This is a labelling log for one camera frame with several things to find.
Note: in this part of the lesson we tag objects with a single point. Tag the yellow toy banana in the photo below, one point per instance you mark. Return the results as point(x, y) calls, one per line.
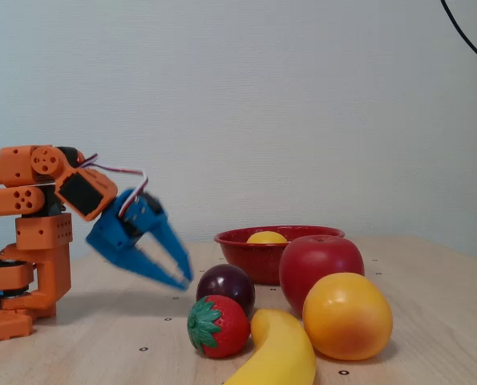
point(280, 353)

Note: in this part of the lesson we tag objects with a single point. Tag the red speckled bowl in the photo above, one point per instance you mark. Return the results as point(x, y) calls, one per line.
point(254, 260)

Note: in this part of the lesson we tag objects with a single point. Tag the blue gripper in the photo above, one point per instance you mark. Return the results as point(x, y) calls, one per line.
point(115, 234)

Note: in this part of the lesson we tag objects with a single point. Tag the red toy apple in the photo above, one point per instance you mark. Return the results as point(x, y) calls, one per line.
point(314, 260)

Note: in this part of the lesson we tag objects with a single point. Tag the yellow toy lemon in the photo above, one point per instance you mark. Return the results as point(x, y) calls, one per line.
point(267, 237)

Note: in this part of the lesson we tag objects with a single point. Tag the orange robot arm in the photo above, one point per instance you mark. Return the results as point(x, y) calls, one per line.
point(41, 232)

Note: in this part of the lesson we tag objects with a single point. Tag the toy orange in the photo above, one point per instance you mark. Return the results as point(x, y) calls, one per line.
point(346, 317)

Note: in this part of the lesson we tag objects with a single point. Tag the red toy strawberry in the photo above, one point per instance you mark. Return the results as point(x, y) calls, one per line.
point(228, 329)

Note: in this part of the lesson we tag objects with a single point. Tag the dark purple toy plum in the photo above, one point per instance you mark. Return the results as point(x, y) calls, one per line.
point(226, 282)

